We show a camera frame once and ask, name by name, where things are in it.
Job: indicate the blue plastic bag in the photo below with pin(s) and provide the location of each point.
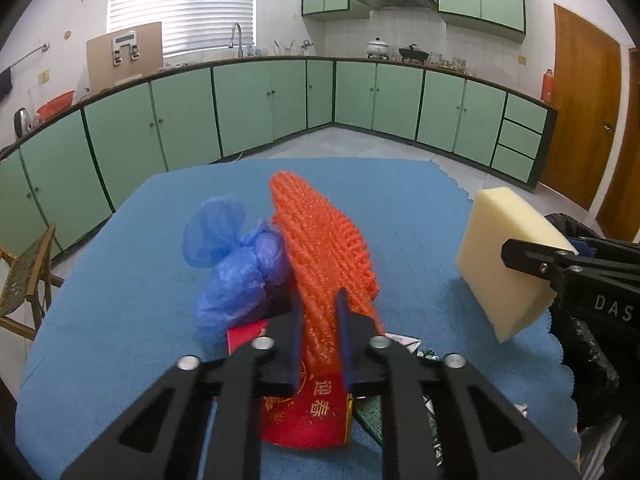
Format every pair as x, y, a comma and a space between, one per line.
235, 280

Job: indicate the red plastic basin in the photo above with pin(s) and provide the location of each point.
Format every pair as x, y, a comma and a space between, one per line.
56, 105

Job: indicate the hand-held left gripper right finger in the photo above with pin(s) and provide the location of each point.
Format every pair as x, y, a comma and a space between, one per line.
344, 355

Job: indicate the green crumpled wrapper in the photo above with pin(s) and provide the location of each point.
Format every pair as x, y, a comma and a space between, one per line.
367, 415

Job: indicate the orange foam net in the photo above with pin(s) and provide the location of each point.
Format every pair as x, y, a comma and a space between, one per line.
320, 240

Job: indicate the steel electric kettle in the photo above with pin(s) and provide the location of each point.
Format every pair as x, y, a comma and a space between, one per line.
22, 122

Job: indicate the black wok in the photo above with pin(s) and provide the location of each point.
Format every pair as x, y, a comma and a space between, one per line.
413, 54

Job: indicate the wooden chair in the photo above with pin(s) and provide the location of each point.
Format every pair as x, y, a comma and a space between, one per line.
25, 270

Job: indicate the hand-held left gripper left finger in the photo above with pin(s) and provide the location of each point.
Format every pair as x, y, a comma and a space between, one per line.
298, 355

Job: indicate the utensil holder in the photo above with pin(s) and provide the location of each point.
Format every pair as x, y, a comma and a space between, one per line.
285, 50

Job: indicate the wooden door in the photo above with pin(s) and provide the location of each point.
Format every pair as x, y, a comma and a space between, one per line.
580, 110
627, 160

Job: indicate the white cooking pot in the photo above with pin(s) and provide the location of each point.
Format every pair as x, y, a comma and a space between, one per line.
378, 49

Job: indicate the metal towel bar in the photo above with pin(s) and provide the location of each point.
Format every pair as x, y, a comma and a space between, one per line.
35, 52

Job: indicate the blue felt table mat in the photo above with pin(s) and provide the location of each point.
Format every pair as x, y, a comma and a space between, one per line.
400, 200

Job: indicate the red thermos bottle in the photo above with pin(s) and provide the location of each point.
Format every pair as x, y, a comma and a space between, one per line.
548, 87

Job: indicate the black trash bin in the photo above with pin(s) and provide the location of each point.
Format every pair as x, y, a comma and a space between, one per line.
585, 355

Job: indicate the white window blind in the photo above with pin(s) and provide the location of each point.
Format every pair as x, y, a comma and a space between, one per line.
185, 5

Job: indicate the white device on board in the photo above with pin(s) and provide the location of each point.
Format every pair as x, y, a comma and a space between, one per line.
125, 49

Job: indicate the dark towel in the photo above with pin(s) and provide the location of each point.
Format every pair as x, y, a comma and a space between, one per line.
5, 82

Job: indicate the green base cabinets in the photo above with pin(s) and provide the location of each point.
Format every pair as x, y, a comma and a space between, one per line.
125, 125

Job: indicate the yellow sponge block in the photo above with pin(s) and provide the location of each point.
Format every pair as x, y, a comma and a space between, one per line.
495, 215

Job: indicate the red envelope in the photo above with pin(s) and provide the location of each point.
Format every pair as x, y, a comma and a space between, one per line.
305, 420

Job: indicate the wooden board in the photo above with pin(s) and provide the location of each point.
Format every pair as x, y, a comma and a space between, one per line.
150, 55

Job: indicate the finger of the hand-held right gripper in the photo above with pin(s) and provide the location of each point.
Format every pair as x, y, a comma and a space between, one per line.
535, 257
615, 255

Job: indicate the steel faucet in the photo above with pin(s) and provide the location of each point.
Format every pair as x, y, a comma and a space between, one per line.
239, 42

